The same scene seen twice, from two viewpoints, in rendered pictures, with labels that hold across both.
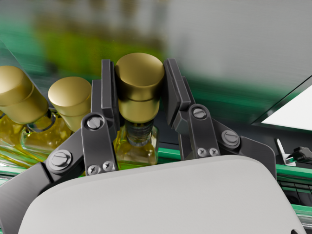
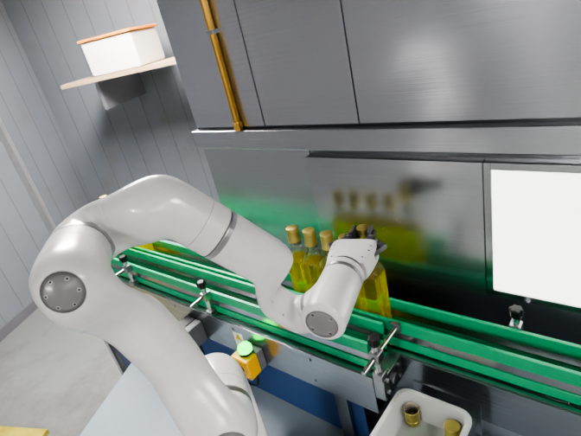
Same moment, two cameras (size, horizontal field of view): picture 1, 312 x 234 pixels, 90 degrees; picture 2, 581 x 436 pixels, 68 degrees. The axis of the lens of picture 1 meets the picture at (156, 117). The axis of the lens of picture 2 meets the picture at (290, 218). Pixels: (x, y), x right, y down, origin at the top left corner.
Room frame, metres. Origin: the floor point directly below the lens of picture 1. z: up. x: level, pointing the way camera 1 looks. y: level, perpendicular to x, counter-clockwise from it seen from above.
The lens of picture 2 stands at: (-0.65, -0.55, 1.86)
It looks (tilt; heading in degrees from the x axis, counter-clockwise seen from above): 25 degrees down; 48
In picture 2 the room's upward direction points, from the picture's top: 14 degrees counter-clockwise
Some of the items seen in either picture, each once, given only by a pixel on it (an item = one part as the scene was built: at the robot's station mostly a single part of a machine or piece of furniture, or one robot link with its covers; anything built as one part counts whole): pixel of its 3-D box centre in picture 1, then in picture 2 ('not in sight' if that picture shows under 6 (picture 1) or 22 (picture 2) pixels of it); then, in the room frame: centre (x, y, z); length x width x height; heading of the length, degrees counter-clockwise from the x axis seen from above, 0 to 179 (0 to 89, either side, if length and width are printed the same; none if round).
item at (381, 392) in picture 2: not in sight; (389, 375); (-0.02, -0.07, 1.02); 0.09 x 0.04 x 0.07; 4
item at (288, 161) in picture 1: (277, 153); (518, 325); (0.18, -0.30, 1.11); 0.07 x 0.04 x 0.13; 4
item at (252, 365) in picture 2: not in sight; (248, 362); (-0.14, 0.35, 0.96); 0.07 x 0.07 x 0.07; 4
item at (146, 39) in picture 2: not in sight; (124, 50); (1.11, 2.77, 1.86); 0.48 x 0.40 x 0.26; 119
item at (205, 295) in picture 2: not in sight; (201, 303); (-0.13, 0.52, 1.11); 0.07 x 0.04 x 0.13; 4
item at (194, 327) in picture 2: not in sight; (188, 334); (-0.16, 0.63, 0.96); 0.08 x 0.08 x 0.08; 4
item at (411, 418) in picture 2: not in sight; (411, 414); (-0.05, -0.14, 0.96); 0.04 x 0.04 x 0.04
